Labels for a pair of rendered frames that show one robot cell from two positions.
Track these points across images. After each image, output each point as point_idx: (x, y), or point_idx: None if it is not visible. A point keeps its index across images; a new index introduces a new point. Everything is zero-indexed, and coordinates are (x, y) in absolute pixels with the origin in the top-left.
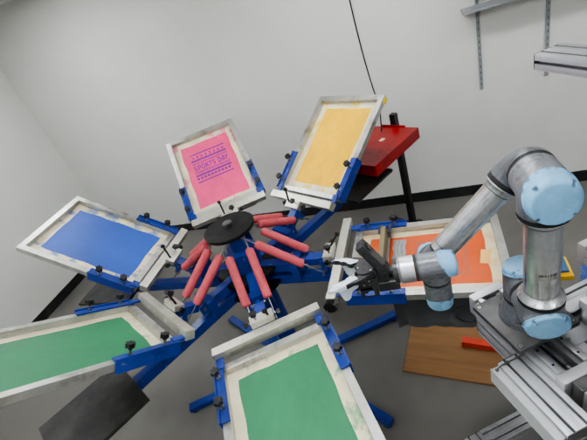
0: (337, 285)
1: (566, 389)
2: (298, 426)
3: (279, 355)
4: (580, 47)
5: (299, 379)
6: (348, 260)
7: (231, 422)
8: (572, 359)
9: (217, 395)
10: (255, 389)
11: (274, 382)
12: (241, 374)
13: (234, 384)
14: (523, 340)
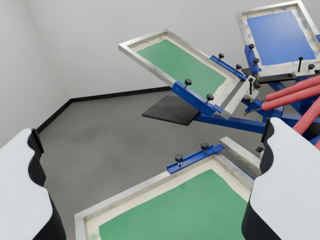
0: (13, 148)
1: None
2: (174, 236)
3: (248, 195)
4: None
5: (225, 224)
6: (301, 178)
7: (170, 176)
8: None
9: (190, 157)
10: (205, 185)
11: (215, 199)
12: (216, 169)
13: (206, 167)
14: None
